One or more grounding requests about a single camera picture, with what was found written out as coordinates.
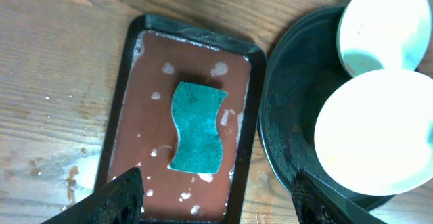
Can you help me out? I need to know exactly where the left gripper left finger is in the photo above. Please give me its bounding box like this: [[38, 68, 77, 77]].
[[43, 167, 144, 224]]

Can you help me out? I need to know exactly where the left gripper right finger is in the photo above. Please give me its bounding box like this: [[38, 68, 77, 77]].
[[291, 170, 386, 224]]

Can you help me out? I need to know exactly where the light blue plate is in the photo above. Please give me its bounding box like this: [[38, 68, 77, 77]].
[[336, 0, 432, 77], [314, 70, 432, 196]]

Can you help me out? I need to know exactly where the green scouring sponge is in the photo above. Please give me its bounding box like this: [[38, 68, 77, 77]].
[[168, 81, 228, 174]]

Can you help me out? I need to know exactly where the black rectangular water tray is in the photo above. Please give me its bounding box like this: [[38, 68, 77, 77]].
[[95, 14, 267, 223]]

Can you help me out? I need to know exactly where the black round serving tray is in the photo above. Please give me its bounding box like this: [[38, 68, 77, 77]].
[[259, 7, 391, 212]]

